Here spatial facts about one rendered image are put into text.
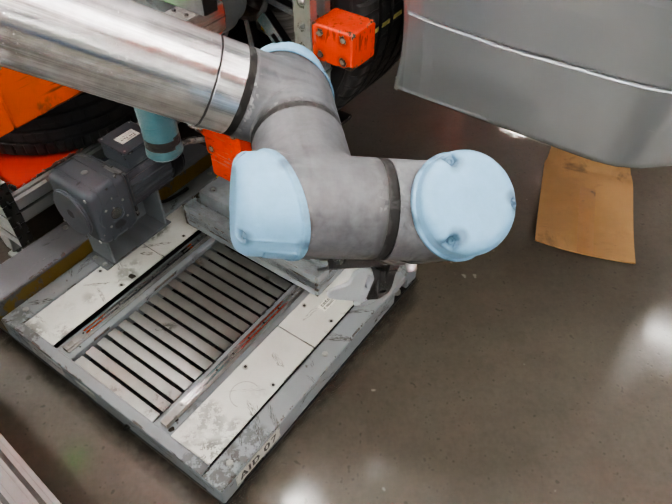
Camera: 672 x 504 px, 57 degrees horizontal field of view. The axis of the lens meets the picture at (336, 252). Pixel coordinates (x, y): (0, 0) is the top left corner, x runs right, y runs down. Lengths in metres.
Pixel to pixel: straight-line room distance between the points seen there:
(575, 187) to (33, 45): 1.99
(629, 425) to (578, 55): 0.99
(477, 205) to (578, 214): 1.77
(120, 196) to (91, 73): 1.19
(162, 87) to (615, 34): 0.71
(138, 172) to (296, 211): 1.34
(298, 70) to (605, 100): 0.65
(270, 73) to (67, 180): 1.22
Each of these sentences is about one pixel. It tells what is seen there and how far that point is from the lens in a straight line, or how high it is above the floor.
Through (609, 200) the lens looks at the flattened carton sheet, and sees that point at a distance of 2.28.
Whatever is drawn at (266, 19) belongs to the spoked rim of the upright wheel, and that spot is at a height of 0.79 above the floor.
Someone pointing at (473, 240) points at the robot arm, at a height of 1.10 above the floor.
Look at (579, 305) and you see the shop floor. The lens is 1.92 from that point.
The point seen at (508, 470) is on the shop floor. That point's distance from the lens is 1.58.
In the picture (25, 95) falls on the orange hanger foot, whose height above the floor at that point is 0.59.
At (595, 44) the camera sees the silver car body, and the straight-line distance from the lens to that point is 1.04.
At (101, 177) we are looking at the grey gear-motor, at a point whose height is 0.40.
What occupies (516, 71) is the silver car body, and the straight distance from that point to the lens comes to 1.10.
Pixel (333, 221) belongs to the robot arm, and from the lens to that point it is 0.41.
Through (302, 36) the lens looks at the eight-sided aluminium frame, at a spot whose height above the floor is 0.85.
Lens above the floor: 1.39
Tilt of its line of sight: 46 degrees down
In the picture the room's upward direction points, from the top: straight up
